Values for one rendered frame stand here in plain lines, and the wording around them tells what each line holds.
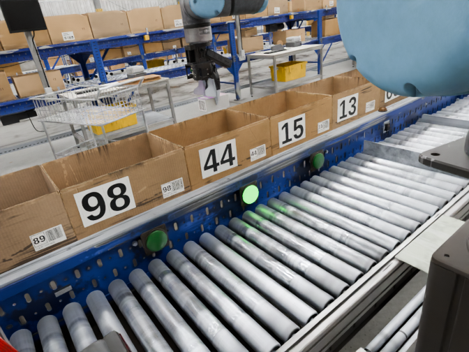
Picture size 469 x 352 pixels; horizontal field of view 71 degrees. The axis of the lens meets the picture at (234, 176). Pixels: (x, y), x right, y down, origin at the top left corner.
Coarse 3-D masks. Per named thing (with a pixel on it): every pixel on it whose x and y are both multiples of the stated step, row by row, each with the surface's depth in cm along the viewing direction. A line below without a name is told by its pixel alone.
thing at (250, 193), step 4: (248, 188) 123; (252, 188) 124; (256, 188) 125; (244, 192) 123; (248, 192) 123; (252, 192) 124; (256, 192) 126; (244, 196) 123; (248, 196) 124; (252, 196) 125; (256, 196) 126; (244, 200) 124; (248, 200) 124; (252, 200) 125
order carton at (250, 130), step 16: (224, 112) 151; (240, 112) 143; (160, 128) 134; (176, 128) 138; (192, 128) 143; (208, 128) 148; (224, 128) 154; (240, 128) 122; (256, 128) 127; (176, 144) 114; (192, 144) 112; (208, 144) 115; (240, 144) 124; (256, 144) 129; (192, 160) 113; (240, 160) 127; (256, 160) 132; (192, 176) 115; (224, 176) 124
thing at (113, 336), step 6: (114, 330) 41; (108, 336) 40; (114, 336) 40; (120, 336) 40; (96, 342) 39; (102, 342) 39; (108, 342) 39; (114, 342) 39; (120, 342) 39; (90, 348) 38; (96, 348) 38; (102, 348) 38; (108, 348) 39; (114, 348) 38; (120, 348) 38; (126, 348) 39
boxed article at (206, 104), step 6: (204, 96) 121; (222, 96) 120; (198, 102) 120; (204, 102) 117; (210, 102) 118; (222, 102) 121; (228, 102) 122; (204, 108) 118; (210, 108) 118; (216, 108) 120
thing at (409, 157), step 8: (368, 144) 160; (376, 144) 157; (368, 152) 162; (376, 152) 158; (384, 152) 155; (392, 152) 152; (400, 152) 149; (408, 152) 146; (416, 152) 143; (392, 160) 153; (400, 160) 150; (408, 160) 147; (416, 160) 144; (424, 168) 142; (432, 168) 140; (456, 176) 133
